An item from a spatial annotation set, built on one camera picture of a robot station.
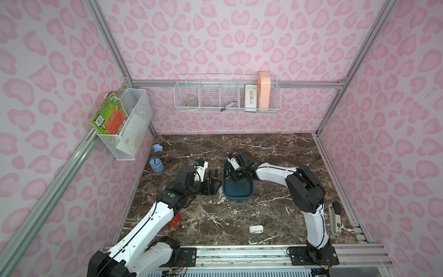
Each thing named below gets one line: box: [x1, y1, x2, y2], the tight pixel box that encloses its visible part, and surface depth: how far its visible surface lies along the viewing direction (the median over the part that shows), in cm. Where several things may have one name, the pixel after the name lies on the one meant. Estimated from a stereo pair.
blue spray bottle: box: [148, 143, 164, 173], surface depth 97 cm
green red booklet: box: [89, 90, 129, 135], surface depth 73 cm
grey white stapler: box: [328, 200, 343, 236], surface depth 82 cm
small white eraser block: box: [248, 225, 264, 234], surface depth 80 cm
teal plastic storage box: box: [222, 158, 255, 201], surface depth 94 cm
